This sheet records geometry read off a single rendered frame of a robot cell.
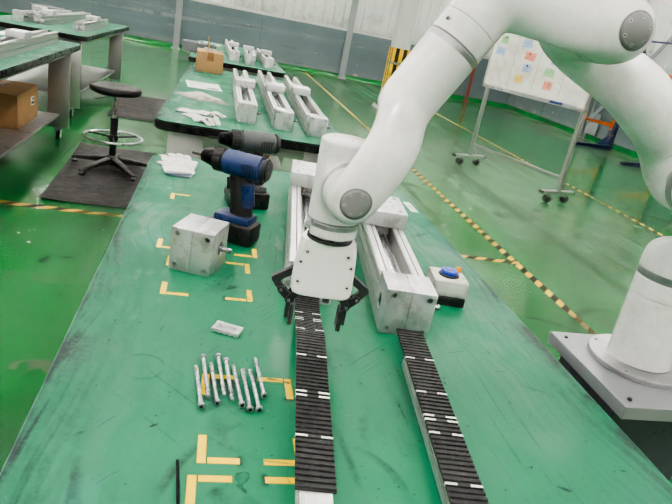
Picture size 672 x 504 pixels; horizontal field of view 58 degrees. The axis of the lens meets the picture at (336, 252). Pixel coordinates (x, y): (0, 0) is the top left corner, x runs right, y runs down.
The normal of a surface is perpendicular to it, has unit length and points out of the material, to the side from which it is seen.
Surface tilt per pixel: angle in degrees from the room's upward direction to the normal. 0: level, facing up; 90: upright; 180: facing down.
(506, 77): 90
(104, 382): 0
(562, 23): 93
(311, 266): 90
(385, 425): 0
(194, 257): 90
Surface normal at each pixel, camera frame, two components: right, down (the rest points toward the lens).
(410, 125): 0.60, -0.29
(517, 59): -0.85, 0.03
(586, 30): -0.51, 0.26
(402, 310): 0.06, 0.36
